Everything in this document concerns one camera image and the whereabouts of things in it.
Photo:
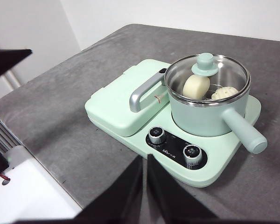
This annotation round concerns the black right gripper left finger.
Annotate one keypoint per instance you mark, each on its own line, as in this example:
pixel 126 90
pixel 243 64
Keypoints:
pixel 116 205

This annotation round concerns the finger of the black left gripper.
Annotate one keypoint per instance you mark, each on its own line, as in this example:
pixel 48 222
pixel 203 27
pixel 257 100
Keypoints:
pixel 4 59

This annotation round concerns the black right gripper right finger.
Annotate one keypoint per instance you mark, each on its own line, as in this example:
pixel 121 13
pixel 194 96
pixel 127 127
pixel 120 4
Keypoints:
pixel 168 205

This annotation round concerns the plain white steamed bun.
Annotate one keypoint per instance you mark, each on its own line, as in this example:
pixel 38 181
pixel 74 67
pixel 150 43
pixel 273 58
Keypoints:
pixel 194 87

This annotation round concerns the pleated bun with green dots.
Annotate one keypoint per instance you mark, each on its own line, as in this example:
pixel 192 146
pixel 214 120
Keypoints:
pixel 224 93

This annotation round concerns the glass pot lid green knob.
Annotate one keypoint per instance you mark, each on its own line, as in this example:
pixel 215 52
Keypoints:
pixel 205 61

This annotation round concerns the black control panel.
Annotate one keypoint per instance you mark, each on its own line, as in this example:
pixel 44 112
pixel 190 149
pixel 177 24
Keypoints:
pixel 175 151

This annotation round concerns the silver control knob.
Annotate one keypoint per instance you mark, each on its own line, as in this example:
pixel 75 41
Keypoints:
pixel 192 155
pixel 157 135

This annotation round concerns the grey ribbed metal panel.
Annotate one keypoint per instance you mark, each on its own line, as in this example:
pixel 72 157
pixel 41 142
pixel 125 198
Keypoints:
pixel 2 123

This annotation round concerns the green griddle lid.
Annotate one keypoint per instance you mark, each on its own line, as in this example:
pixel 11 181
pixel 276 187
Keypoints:
pixel 112 112

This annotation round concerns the pale grey device box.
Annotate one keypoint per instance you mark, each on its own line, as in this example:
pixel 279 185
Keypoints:
pixel 17 155

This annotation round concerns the white wall pipe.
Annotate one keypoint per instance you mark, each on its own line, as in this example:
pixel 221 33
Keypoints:
pixel 12 80

